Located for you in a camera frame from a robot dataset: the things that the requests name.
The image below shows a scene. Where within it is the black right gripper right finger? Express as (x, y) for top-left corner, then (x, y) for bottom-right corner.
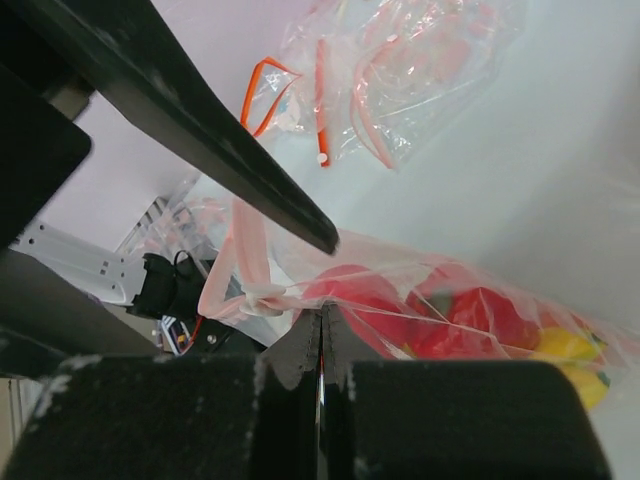
(321, 305), (612, 479)

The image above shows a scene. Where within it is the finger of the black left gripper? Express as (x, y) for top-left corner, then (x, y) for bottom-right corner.
(19, 1), (339, 255)

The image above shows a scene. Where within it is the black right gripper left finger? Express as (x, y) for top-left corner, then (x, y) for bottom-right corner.
(9, 310), (321, 479)

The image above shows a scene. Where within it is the clear red-dotted zip bag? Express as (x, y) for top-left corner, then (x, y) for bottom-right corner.
(198, 198), (639, 408)

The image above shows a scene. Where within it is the red toy bell pepper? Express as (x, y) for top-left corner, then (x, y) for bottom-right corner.
(406, 265), (540, 359)

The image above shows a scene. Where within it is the yellow toy banana bunch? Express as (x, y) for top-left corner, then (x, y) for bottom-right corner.
(530, 327), (611, 410)

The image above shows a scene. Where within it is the red toy apple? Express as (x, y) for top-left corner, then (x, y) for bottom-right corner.
(302, 265), (410, 356)

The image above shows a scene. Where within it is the clear zip bag front left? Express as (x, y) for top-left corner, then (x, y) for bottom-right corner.
(117, 174), (232, 261)

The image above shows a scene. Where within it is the clear zip bag pile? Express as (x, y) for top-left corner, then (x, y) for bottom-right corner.
(240, 1), (528, 169)

